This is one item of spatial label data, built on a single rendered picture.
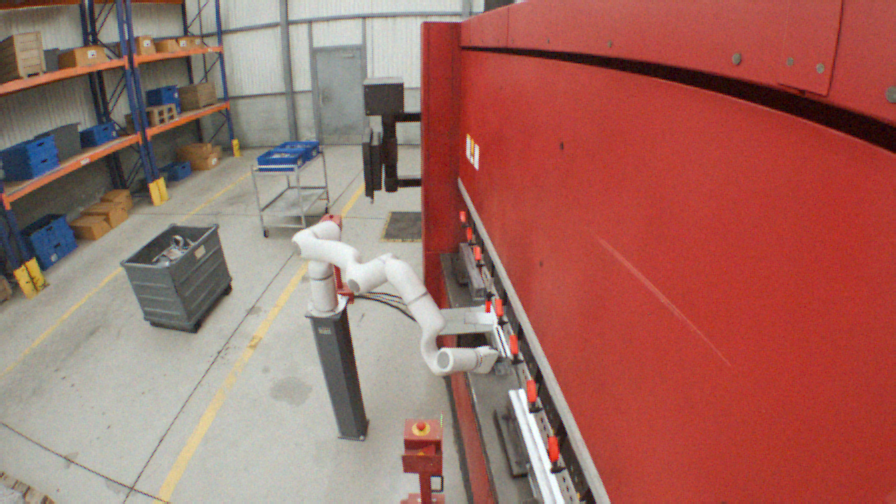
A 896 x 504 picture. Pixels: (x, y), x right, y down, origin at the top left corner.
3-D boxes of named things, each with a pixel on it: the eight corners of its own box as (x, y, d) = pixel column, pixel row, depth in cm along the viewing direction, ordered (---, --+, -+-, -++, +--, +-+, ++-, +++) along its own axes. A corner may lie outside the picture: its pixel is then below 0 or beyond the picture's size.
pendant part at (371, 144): (367, 175, 288) (364, 127, 271) (383, 174, 290) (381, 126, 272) (364, 197, 250) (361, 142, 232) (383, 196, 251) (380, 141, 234)
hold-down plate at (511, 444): (494, 413, 150) (495, 408, 148) (507, 411, 151) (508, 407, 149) (512, 478, 124) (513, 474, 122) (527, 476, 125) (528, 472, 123)
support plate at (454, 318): (431, 311, 189) (431, 310, 189) (485, 307, 192) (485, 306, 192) (435, 336, 173) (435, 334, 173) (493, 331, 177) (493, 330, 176)
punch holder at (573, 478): (553, 468, 97) (565, 434, 89) (581, 462, 98) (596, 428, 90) (570, 516, 84) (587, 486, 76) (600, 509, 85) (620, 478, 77)
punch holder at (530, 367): (516, 368, 132) (522, 331, 124) (539, 365, 133) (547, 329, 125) (528, 401, 119) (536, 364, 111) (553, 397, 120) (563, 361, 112)
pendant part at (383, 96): (372, 189, 302) (366, 77, 261) (404, 187, 305) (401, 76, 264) (370, 215, 258) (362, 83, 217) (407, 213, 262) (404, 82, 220)
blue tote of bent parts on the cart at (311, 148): (286, 154, 501) (285, 141, 493) (320, 153, 499) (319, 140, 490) (274, 162, 470) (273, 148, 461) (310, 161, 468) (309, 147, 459)
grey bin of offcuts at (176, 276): (191, 283, 376) (172, 222, 341) (236, 287, 373) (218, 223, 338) (147, 329, 306) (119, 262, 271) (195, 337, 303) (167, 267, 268)
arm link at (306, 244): (318, 242, 181) (289, 255, 170) (315, 219, 175) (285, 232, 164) (393, 286, 155) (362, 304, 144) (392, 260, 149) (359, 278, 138)
